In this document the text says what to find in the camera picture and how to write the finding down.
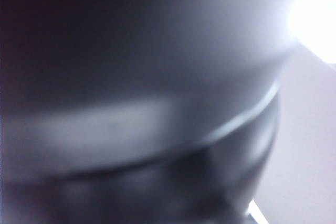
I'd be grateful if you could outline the black thermos with lid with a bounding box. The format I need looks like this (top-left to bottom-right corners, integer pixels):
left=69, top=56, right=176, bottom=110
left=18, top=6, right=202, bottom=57
left=0, top=0, right=316, bottom=224

